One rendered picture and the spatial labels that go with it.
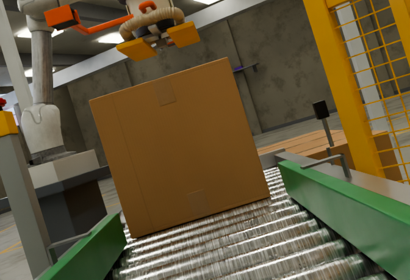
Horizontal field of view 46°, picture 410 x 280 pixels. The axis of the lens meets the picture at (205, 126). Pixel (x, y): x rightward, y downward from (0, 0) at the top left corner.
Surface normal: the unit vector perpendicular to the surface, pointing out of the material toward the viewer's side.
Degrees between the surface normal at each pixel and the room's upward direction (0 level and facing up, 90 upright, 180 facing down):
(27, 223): 90
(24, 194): 90
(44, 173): 90
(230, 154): 90
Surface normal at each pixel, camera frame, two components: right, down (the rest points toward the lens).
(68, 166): 0.87, -0.27
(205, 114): -0.02, 0.00
